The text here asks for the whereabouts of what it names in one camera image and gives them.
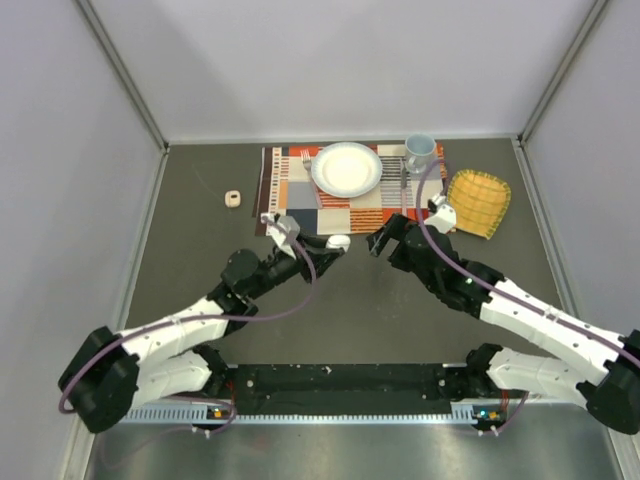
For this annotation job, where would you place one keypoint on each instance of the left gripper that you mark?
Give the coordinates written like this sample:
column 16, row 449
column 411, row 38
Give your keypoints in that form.
column 313, row 264

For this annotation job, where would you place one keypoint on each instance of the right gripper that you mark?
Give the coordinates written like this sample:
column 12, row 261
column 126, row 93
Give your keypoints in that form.
column 392, row 229

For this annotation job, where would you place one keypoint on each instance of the white earbud charging case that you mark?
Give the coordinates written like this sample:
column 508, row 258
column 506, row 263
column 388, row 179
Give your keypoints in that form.
column 338, row 241

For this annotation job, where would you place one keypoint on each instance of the beige earbud charging case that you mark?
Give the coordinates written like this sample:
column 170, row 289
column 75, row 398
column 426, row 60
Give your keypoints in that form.
column 232, row 199

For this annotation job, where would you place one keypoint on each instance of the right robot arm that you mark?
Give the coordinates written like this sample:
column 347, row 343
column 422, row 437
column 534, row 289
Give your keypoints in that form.
column 593, row 368

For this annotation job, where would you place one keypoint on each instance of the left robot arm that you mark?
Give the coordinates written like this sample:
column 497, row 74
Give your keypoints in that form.
column 171, row 356

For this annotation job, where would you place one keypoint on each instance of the patchwork placemat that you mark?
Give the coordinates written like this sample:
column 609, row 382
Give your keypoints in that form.
column 284, row 189

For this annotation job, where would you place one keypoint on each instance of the white plate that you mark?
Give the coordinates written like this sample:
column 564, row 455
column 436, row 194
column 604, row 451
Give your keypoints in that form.
column 346, row 169

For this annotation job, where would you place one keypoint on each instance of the silver fork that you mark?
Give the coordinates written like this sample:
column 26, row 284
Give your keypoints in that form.
column 307, row 164

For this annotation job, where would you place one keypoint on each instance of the light blue cup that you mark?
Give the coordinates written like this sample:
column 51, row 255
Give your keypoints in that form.
column 420, row 152

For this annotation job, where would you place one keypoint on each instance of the yellow woven cloth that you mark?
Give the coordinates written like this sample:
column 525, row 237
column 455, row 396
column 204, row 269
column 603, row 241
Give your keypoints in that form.
column 480, row 201

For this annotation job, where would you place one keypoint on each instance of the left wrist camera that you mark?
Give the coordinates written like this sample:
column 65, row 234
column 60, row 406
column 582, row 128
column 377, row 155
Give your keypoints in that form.
column 283, row 230

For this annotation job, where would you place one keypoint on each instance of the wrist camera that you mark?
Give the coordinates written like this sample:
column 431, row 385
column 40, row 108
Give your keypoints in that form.
column 283, row 230
column 441, row 215

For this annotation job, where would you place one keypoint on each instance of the pink handled knife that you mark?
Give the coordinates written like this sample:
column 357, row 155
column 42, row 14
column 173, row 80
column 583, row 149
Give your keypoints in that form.
column 403, row 191

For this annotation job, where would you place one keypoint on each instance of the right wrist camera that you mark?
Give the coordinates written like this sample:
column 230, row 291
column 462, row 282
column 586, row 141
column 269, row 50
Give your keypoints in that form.
column 441, row 215

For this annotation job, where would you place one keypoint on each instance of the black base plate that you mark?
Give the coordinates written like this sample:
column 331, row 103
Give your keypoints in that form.
column 347, row 389

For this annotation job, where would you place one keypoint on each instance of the grey cable duct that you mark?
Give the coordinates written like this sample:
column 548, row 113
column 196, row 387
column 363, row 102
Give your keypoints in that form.
column 199, row 413

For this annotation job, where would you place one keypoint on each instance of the aluminium frame rail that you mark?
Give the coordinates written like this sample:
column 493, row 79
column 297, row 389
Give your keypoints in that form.
column 99, row 382

